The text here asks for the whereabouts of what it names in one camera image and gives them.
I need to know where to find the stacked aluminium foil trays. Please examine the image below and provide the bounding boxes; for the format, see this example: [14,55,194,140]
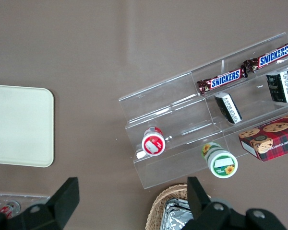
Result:
[161,197,195,230]

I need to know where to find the clear acrylic bottle rack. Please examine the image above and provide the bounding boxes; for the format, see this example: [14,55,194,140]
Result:
[0,193,51,216]

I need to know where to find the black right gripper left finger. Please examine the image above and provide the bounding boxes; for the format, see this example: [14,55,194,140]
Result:
[21,177,81,230]

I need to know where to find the oval light wicker basket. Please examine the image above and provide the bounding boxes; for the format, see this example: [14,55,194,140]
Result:
[145,183,195,230]

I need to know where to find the red cola bottle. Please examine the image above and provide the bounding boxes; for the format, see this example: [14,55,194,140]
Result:
[0,200,21,218]

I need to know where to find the red tartan cookie box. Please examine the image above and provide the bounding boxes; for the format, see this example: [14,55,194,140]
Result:
[238,111,288,163]

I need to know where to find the clear acrylic step display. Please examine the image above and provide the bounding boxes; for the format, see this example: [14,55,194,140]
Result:
[118,32,288,190]

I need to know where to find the small black white box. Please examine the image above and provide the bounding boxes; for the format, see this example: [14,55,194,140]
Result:
[214,92,243,125]
[265,70,288,104]

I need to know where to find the red lid white cup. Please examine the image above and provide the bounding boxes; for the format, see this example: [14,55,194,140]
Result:
[141,126,168,157]

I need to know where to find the green sunflower lid cup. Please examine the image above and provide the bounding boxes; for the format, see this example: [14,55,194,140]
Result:
[201,142,239,179]

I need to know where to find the beige rectangular plastic tray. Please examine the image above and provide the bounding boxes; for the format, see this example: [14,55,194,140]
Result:
[0,84,55,168]

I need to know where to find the brown Snickers bar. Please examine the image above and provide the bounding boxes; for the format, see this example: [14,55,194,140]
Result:
[196,68,248,94]
[243,38,288,74]

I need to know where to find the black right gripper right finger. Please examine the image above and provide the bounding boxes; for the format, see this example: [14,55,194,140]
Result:
[187,176,231,221]

